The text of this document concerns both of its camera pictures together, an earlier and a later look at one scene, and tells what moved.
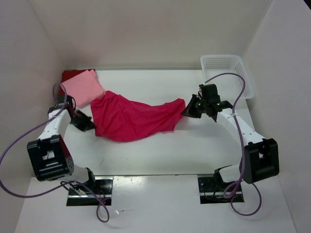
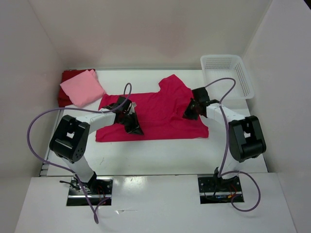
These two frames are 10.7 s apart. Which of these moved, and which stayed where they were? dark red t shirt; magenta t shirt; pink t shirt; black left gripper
Moved: black left gripper; magenta t shirt
Stayed: dark red t shirt; pink t shirt
